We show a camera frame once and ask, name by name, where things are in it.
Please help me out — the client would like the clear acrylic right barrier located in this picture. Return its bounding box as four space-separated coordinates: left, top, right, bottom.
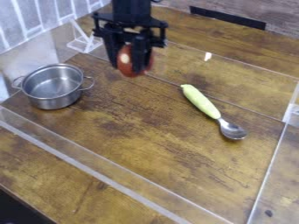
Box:
247 83 299 224

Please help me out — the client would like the clear acrylic front barrier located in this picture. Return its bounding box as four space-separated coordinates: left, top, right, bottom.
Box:
0 106 234 224

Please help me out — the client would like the green handled metal spoon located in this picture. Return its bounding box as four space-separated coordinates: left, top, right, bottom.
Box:
181 84 249 140

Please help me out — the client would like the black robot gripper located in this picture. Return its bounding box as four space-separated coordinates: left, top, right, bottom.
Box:
92 0 169 74

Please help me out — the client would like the clear acrylic barrier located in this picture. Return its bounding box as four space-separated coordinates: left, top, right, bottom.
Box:
0 106 234 224
247 83 299 224

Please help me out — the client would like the clear acrylic triangle stand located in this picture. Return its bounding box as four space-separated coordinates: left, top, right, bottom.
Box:
67 20 103 53

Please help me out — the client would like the red toy mushroom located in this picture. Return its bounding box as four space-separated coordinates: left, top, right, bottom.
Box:
116 45 154 77

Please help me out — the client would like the silver metal pot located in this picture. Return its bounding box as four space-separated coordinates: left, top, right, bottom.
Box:
12 63 95 110

